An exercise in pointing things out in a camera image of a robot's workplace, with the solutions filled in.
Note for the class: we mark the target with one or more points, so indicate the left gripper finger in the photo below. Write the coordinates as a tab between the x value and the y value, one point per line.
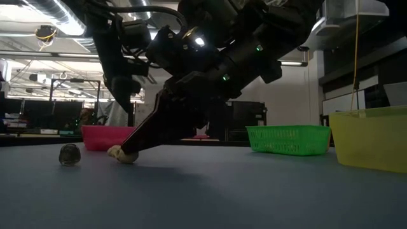
125	93

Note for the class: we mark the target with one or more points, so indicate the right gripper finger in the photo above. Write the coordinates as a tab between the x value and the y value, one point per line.
162	127

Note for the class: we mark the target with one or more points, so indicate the cream plastic skull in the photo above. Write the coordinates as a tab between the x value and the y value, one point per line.
122	156

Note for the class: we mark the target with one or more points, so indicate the white paper board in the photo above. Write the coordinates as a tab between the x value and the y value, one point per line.
143	109

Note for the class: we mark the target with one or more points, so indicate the grey cloth sheet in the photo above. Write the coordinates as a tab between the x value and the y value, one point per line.
109	114

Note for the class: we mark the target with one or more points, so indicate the person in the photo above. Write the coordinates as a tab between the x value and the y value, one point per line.
85	116

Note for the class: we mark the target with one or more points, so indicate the background work table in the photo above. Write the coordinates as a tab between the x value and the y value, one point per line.
206	139

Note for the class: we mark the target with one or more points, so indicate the pink round bowl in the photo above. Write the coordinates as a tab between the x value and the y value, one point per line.
101	136

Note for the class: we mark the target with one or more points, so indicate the black equipment cabinet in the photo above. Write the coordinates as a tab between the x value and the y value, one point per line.
248	117

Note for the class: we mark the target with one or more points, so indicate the dark clear skull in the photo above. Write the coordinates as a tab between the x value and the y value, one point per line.
69	155

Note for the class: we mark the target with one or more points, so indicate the green plastic basket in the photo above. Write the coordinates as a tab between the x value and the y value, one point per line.
287	140

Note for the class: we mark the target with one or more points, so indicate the yellow plastic bin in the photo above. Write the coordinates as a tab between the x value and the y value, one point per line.
369	143

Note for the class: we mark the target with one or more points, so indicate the black gantry frame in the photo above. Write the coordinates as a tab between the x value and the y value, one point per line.
76	80

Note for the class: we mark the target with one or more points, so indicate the silver round air duct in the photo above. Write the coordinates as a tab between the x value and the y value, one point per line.
141	5

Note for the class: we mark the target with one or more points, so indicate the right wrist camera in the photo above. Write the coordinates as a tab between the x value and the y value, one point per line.
178	52

